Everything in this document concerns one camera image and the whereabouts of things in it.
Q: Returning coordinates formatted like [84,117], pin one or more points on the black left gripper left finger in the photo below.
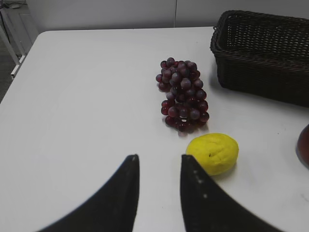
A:
[112,208]

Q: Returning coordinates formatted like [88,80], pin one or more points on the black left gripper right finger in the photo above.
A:
[207,208]

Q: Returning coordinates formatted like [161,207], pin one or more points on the black wicker basket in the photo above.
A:
[263,54]

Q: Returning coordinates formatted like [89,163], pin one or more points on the yellow lemon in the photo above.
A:
[216,153]

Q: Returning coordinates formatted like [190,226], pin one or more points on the red grape bunch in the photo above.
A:
[185,107]

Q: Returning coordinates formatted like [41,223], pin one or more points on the red apple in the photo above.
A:
[302,147]

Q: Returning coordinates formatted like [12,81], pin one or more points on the white metal rack frame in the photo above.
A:
[11,40]

